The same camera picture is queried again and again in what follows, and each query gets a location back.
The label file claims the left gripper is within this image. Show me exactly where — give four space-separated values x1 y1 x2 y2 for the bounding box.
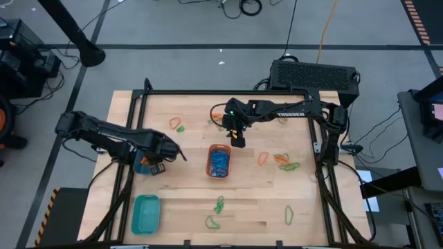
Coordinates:
138 138 181 176

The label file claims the blue rubber band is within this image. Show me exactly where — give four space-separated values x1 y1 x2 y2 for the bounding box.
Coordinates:
210 162 230 178
210 149 230 165

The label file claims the dark teal plastic basket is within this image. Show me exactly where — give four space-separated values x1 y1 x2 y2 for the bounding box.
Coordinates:
133 151 154 176

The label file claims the orange plastic basket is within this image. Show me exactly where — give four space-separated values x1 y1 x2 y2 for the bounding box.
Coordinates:
206 143 233 179

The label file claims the bright teal plastic basket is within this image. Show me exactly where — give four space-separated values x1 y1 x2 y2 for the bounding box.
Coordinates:
130 194 161 236

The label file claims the black perforated computer case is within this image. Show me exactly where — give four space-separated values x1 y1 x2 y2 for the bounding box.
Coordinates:
269 59 361 112

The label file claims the black hazard-striped floor mat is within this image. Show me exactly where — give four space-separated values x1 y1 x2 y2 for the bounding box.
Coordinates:
33 187 90 248
401 0 443 46

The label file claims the black pole stand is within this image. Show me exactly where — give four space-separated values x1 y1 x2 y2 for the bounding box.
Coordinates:
36 0 107 68

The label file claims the black orange wheeled machine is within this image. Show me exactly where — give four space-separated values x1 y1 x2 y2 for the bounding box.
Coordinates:
0 95 29 169

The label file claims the black equipment cart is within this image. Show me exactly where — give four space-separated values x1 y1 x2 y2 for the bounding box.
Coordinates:
0 19 63 100

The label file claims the black beam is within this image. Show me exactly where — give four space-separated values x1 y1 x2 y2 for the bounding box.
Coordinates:
359 165 422 200

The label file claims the grey desk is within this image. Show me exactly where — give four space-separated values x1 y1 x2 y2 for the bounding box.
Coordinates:
397 89 443 193

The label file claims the black monitor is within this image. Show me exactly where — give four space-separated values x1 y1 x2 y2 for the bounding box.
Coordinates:
414 75 443 143

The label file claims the black keyboard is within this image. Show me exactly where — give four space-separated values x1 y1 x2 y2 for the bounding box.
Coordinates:
424 202 443 240

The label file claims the thin black cable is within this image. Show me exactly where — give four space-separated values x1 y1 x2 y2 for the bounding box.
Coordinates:
278 0 298 62

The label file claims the coiled black cable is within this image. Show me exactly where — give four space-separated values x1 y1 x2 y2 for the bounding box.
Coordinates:
238 0 263 17

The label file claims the yellow cable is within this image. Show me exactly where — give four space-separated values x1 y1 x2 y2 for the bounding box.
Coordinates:
315 0 339 64

